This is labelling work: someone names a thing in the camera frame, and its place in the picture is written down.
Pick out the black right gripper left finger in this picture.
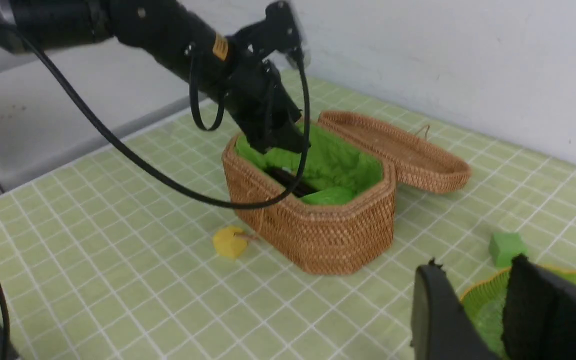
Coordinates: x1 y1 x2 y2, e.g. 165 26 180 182
410 259 500 360

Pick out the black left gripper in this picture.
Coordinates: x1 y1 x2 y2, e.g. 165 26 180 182
219 55 308 154

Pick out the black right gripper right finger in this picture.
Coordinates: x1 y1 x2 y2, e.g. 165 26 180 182
502 255 576 360

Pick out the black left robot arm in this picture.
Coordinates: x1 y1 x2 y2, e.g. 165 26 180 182
0 0 308 154

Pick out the green leaf-shaped glass plate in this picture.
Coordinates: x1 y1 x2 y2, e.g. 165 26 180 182
461 266 576 360

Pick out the green foam cube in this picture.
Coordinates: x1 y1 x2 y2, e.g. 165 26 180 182
487 231 528 269

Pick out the woven rattan basket green lining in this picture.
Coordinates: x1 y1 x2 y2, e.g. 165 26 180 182
221 120 398 276

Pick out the woven rattan basket lid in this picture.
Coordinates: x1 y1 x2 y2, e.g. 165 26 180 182
318 111 473 194

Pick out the green checkered tablecloth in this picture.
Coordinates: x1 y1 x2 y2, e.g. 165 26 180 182
0 79 576 360

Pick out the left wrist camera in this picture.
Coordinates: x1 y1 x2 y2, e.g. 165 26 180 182
232 0 311 69

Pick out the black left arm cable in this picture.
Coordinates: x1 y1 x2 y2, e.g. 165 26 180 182
13 30 312 211

